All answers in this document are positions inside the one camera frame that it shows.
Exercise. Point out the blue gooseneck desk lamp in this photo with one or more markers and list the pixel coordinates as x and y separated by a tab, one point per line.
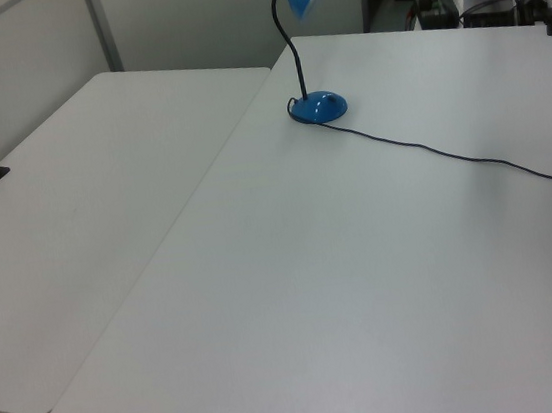
318	106

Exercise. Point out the green and black device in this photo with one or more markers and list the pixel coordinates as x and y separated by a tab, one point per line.
436	10

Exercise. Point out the black electronics box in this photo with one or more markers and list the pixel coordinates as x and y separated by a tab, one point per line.
489	11

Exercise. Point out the grey metal partition post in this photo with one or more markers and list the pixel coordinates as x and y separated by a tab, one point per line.
103	31

